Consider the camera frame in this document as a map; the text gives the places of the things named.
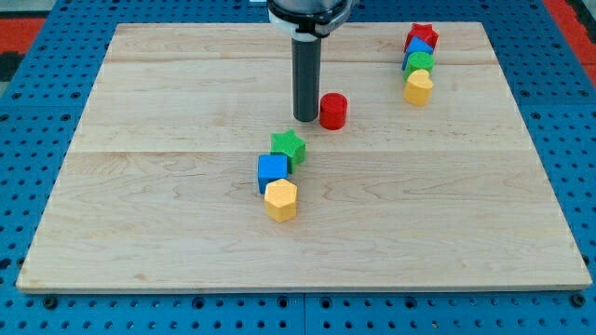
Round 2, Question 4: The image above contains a red cylinder block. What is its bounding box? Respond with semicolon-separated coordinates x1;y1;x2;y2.
319;93;348;130

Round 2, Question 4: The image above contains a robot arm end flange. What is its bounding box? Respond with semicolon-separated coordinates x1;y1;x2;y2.
266;0;359;42

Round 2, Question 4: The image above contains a yellow heart block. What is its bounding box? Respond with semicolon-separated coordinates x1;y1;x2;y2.
403;69;434;106

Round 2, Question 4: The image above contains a blue cube block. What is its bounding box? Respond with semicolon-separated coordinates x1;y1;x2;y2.
257;154;289;194

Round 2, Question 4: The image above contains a green star block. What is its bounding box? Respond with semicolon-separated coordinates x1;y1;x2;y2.
270;128;306;174

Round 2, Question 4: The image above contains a yellow hexagon block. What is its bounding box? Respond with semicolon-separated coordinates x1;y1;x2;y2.
264;179;298;222

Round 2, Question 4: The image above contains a wooden board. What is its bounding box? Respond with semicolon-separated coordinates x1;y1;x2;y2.
17;22;591;294

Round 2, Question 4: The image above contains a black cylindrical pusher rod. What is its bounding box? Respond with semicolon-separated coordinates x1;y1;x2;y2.
291;39;321;123

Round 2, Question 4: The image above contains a green cylinder block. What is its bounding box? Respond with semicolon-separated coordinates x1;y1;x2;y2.
403;51;435;81

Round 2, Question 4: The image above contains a blue triangle block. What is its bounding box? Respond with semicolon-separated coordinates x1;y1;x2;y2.
401;36;434;71

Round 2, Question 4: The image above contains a red star block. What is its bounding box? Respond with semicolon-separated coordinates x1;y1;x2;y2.
403;23;440;51

